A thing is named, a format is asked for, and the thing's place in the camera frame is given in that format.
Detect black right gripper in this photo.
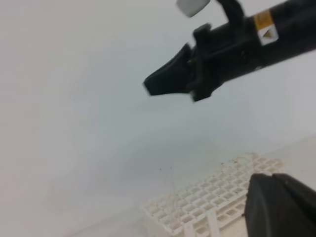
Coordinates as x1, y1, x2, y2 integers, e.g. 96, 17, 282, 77
143, 24, 262, 102

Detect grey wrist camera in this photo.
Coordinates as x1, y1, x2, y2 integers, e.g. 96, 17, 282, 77
176, 0, 210, 18

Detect white test tube rack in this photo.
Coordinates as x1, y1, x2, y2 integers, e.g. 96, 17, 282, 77
142, 153, 284, 237

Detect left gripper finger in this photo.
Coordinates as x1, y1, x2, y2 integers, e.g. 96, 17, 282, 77
244, 173, 316, 237

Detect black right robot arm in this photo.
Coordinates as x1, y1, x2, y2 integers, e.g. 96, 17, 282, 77
143, 0, 316, 102

